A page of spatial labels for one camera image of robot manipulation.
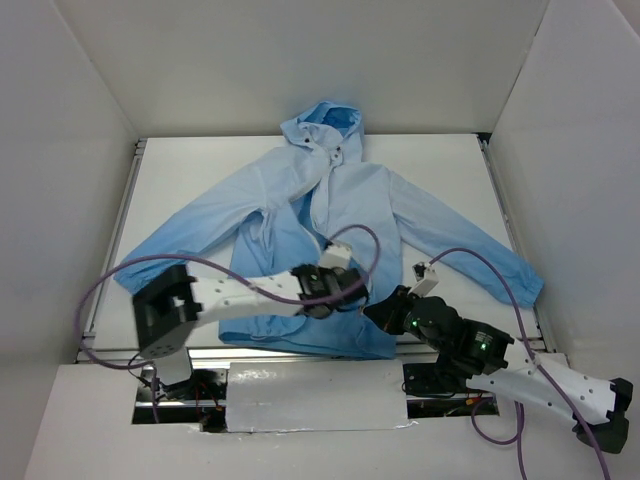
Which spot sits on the aluminium table rail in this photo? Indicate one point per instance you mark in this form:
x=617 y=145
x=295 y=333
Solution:
x=545 y=333
x=404 y=351
x=85 y=319

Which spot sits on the light blue hooded jacket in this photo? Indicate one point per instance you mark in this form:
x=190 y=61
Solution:
x=275 y=202

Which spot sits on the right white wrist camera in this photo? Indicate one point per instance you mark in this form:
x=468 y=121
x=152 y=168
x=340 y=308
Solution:
x=426 y=279

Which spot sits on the front aluminium table rail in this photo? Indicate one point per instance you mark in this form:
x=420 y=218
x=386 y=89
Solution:
x=404 y=351

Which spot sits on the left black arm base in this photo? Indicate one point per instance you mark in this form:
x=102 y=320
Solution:
x=200 y=403

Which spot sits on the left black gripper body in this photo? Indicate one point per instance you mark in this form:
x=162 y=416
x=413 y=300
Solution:
x=351 y=288

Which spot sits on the left aluminium table rail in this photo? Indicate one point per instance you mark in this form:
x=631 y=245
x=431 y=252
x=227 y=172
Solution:
x=85 y=319

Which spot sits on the silver foil-covered panel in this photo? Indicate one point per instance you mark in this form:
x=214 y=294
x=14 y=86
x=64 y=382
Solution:
x=315 y=396

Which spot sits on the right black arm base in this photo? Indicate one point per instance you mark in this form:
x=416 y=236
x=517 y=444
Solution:
x=432 y=394

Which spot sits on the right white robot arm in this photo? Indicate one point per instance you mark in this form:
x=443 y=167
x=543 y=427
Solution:
x=482 y=357

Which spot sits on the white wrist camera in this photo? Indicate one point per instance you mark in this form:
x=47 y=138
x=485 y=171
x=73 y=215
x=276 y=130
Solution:
x=336 y=255
x=426 y=279

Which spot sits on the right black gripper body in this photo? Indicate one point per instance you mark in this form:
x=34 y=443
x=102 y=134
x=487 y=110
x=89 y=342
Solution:
x=397 y=303

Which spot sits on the right aluminium table rail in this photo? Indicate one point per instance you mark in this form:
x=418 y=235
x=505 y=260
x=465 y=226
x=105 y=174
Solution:
x=545 y=333

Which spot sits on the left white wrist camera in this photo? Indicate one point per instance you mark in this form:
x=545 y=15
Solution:
x=336 y=255

